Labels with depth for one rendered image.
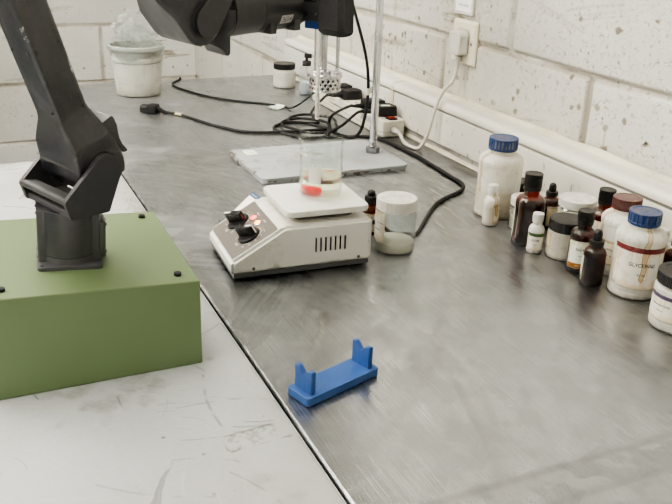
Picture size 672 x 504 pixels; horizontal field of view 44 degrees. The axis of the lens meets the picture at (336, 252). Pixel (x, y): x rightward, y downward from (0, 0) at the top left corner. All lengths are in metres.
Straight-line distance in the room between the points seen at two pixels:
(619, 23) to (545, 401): 0.69
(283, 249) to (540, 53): 0.65
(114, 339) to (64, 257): 0.10
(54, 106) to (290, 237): 0.39
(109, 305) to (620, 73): 0.87
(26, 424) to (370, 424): 0.33
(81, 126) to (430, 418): 0.45
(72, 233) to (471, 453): 0.45
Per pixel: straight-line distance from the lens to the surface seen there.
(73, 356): 0.88
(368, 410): 0.84
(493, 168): 1.35
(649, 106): 1.34
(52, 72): 0.84
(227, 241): 1.14
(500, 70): 1.62
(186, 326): 0.89
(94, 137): 0.86
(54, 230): 0.89
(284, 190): 1.18
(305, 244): 1.11
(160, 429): 0.82
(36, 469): 0.79
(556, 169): 1.43
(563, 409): 0.88
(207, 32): 0.92
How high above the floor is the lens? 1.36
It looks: 23 degrees down
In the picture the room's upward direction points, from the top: 2 degrees clockwise
